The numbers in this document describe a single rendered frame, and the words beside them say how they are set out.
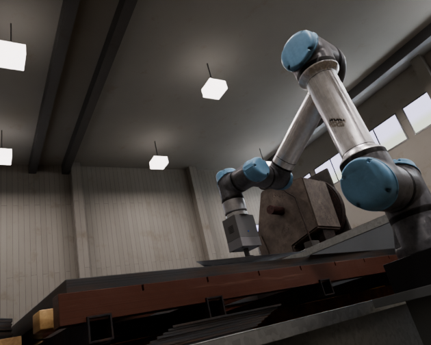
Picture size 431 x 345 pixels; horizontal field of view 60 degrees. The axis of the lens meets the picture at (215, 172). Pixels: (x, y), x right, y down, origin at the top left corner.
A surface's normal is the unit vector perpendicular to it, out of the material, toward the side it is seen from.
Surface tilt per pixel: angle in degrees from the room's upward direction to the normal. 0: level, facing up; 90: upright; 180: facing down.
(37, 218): 90
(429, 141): 90
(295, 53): 82
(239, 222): 90
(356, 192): 97
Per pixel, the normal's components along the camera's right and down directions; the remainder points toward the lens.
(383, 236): -0.79, -0.07
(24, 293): 0.48, -0.46
